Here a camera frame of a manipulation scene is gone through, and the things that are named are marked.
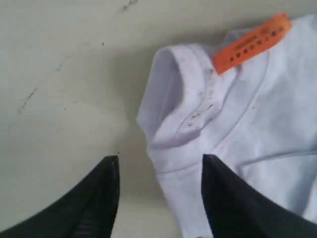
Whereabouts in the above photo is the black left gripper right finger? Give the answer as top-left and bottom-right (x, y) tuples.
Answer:
(201, 155), (317, 238)

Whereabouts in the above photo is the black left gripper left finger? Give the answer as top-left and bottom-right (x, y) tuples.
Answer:
(0, 155), (120, 238)

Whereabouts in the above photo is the orange clothing tag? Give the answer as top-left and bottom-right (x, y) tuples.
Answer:
(212, 13), (292, 75)

